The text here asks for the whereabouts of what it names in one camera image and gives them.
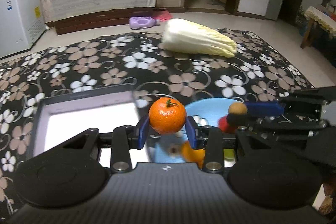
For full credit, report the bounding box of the blue plate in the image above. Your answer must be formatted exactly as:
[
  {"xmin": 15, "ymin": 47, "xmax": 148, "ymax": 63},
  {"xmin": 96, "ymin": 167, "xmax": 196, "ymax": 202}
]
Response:
[{"xmin": 154, "ymin": 98, "xmax": 246, "ymax": 163}]

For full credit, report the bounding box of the white chest freezer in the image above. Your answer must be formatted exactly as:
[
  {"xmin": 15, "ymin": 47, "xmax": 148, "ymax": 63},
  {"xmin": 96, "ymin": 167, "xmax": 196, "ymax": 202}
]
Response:
[{"xmin": 0, "ymin": 0, "xmax": 46, "ymax": 59}]

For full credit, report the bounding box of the red tomato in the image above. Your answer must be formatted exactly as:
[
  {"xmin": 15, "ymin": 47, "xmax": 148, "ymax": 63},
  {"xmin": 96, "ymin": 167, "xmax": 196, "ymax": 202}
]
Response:
[{"xmin": 217, "ymin": 115, "xmax": 237, "ymax": 134}]

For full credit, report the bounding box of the black box with white inside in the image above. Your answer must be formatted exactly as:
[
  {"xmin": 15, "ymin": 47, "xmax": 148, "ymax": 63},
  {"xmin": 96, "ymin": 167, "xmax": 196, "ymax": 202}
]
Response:
[{"xmin": 33, "ymin": 84, "xmax": 153, "ymax": 169}]

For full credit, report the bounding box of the dark wooden TV cabinet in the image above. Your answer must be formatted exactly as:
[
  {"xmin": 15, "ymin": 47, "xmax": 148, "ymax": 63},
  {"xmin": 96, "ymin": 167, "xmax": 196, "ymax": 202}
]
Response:
[{"xmin": 54, "ymin": 7, "xmax": 154, "ymax": 35}]

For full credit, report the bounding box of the purple toy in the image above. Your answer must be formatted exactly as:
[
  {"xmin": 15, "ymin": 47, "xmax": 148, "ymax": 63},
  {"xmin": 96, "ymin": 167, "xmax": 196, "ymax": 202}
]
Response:
[{"xmin": 129, "ymin": 16, "xmax": 160, "ymax": 30}]

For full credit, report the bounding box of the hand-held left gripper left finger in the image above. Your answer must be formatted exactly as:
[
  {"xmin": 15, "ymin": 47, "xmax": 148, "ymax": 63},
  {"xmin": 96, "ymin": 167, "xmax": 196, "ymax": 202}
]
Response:
[{"xmin": 39, "ymin": 116, "xmax": 151, "ymax": 174}]

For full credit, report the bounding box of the cloth-covered tv cabinet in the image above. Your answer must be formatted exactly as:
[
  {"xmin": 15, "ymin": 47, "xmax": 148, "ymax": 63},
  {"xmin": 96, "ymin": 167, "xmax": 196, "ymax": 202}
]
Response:
[{"xmin": 46, "ymin": 0, "xmax": 161, "ymax": 23}]

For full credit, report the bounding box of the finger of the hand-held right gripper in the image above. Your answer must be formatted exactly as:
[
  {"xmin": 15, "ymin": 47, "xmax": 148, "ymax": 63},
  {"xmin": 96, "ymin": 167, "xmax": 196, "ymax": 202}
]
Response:
[
  {"xmin": 227, "ymin": 113, "xmax": 328, "ymax": 148},
  {"xmin": 244, "ymin": 86, "xmax": 336, "ymax": 119}
]

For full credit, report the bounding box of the brown kiwi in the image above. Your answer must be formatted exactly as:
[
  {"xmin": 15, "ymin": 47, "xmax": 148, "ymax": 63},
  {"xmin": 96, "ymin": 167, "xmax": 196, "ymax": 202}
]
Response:
[{"xmin": 228, "ymin": 102, "xmax": 248, "ymax": 115}]

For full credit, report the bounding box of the large orange tomato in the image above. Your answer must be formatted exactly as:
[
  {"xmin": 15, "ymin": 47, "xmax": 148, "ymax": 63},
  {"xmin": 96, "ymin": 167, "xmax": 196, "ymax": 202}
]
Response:
[{"xmin": 148, "ymin": 98, "xmax": 186, "ymax": 135}]

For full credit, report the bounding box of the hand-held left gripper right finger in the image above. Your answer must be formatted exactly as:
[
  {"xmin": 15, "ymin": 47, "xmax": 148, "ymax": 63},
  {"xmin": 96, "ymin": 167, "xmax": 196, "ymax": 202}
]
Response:
[{"xmin": 186, "ymin": 115, "xmax": 265, "ymax": 174}]

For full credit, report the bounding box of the yellow orange tomato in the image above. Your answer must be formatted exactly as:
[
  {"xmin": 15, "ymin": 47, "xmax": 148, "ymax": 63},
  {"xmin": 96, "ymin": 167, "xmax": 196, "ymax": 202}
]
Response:
[{"xmin": 181, "ymin": 141, "xmax": 206, "ymax": 169}]

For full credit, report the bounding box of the side table with yellow cloth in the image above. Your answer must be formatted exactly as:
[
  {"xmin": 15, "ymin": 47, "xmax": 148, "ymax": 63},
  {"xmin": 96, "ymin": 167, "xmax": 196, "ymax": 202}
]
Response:
[{"xmin": 301, "ymin": 6, "xmax": 336, "ymax": 50}]

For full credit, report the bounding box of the pink mat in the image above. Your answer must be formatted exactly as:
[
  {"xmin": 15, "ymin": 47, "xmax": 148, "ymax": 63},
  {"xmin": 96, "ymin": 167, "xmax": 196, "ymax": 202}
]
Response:
[{"xmin": 152, "ymin": 9, "xmax": 172, "ymax": 22}]

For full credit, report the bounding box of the napa cabbage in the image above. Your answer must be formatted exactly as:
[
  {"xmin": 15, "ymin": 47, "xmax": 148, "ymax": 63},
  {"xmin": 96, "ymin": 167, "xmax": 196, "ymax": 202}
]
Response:
[{"xmin": 161, "ymin": 18, "xmax": 238, "ymax": 58}]

